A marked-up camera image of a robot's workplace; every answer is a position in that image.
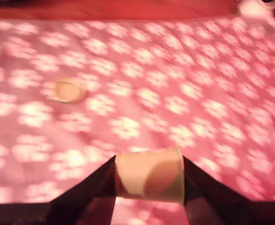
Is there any cartoon print ceramic mug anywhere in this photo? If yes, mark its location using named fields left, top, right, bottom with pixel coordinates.
left=237, top=0, right=275, bottom=17

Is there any paw print cloth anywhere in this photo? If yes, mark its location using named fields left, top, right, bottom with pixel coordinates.
left=0, top=17, right=275, bottom=225

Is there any coffee capsule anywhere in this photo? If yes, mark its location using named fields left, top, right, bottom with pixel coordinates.
left=114, top=146, right=184, bottom=207
left=53, top=78, right=87, bottom=104

